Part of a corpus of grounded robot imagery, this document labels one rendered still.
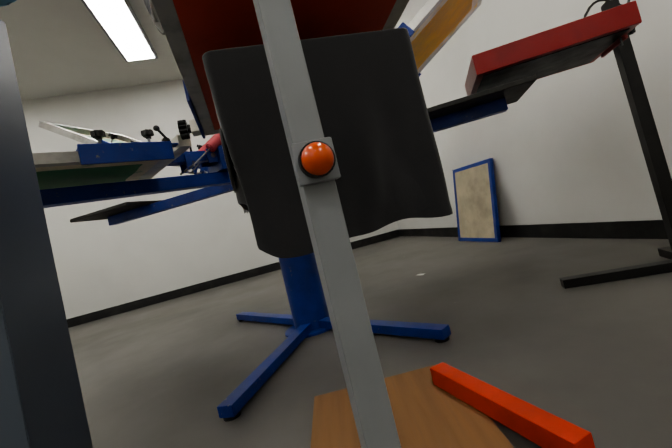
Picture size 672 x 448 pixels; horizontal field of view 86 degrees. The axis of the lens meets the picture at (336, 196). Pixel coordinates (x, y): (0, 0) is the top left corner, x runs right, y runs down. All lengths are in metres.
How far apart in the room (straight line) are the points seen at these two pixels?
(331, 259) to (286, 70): 0.23
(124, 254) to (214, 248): 1.14
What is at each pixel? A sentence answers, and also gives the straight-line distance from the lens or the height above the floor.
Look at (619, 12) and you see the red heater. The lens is 1.91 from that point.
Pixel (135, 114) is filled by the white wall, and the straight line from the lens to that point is 5.82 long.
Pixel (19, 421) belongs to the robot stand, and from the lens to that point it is 0.91.
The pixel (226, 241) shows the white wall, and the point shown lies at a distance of 5.35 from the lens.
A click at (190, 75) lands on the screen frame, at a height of 1.03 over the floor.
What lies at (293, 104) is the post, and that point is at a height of 0.72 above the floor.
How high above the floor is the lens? 0.58
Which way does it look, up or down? 3 degrees up
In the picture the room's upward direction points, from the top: 14 degrees counter-clockwise
